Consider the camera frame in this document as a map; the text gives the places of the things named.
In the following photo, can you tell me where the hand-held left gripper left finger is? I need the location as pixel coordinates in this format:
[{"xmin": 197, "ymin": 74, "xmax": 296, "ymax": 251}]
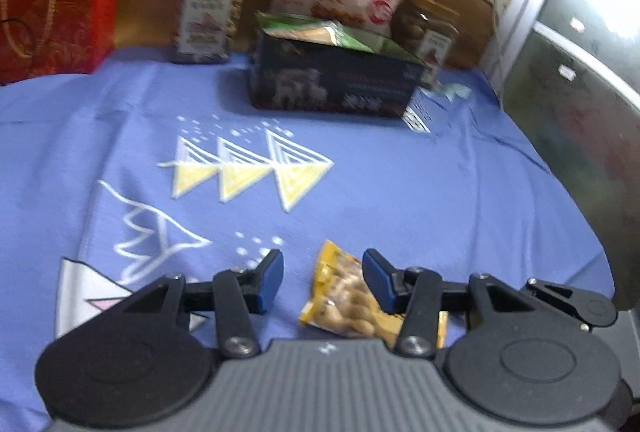
[{"xmin": 122, "ymin": 249, "xmax": 286, "ymax": 360}]

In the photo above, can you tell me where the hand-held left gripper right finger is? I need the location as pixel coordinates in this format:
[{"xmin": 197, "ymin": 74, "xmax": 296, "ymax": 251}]
[{"xmin": 361, "ymin": 249, "xmax": 536, "ymax": 359}]

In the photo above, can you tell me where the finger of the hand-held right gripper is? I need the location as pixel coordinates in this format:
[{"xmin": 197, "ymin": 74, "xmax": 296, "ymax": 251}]
[{"xmin": 520, "ymin": 277, "xmax": 619, "ymax": 334}]

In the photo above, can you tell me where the yellow peanut snack packet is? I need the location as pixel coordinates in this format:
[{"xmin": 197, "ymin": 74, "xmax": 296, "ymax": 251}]
[{"xmin": 298, "ymin": 240, "xmax": 449, "ymax": 349}]

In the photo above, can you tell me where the dark cardboard box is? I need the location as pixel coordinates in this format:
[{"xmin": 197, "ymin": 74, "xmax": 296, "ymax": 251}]
[{"xmin": 248, "ymin": 12, "xmax": 427, "ymax": 119}]

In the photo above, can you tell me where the blue printed blanket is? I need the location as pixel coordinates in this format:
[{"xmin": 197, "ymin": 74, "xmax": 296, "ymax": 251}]
[{"xmin": 0, "ymin": 46, "xmax": 617, "ymax": 432}]

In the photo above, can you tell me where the grey metal cabinet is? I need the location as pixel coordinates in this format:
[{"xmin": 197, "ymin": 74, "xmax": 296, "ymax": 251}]
[{"xmin": 499, "ymin": 0, "xmax": 640, "ymax": 310}]

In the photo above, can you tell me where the gold-lidded nut jar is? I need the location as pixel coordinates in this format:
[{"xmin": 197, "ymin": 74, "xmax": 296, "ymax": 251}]
[
  {"xmin": 392, "ymin": 0, "xmax": 461, "ymax": 88},
  {"xmin": 172, "ymin": 0, "xmax": 250, "ymax": 65}
]

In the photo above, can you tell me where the green snack packet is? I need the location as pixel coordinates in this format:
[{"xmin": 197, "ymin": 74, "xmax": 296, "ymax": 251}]
[{"xmin": 256, "ymin": 12, "xmax": 375, "ymax": 53}]

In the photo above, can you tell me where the red gift bag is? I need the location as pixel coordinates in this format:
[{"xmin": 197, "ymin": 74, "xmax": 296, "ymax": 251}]
[{"xmin": 0, "ymin": 0, "xmax": 127, "ymax": 85}]

